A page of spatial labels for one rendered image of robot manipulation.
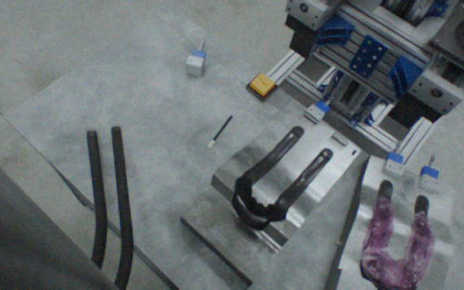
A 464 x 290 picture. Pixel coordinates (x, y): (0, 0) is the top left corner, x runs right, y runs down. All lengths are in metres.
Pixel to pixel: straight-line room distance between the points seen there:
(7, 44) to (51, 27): 0.26
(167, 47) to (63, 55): 1.20
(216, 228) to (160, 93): 0.51
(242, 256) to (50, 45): 1.91
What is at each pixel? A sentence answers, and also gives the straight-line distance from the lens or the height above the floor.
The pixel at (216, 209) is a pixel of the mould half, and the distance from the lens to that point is 1.09.
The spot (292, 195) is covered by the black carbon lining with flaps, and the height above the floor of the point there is 0.90.
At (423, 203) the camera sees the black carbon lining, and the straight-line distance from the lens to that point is 1.29.
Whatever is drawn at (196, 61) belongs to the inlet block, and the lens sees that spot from 1.34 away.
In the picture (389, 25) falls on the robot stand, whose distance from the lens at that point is 1.49.
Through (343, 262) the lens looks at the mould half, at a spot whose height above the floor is 0.87.
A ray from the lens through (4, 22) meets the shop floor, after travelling 2.83.
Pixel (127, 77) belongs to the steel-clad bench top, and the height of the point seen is 0.80.
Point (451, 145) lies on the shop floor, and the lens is 2.60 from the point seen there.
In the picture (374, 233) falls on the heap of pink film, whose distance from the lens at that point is 1.12.
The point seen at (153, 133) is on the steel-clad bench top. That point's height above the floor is 0.80.
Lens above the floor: 1.90
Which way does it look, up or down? 63 degrees down
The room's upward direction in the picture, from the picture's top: 12 degrees clockwise
